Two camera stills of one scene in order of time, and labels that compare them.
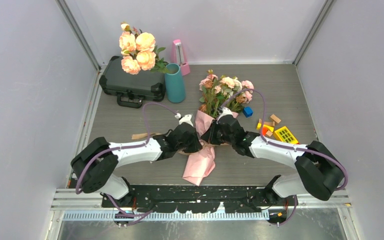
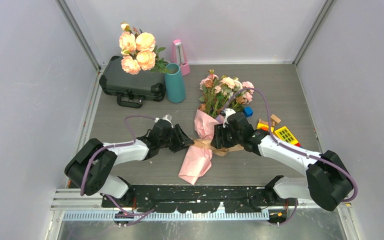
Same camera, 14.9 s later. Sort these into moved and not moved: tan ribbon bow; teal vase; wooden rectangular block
Moved: tan ribbon bow
Not moved: teal vase; wooden rectangular block
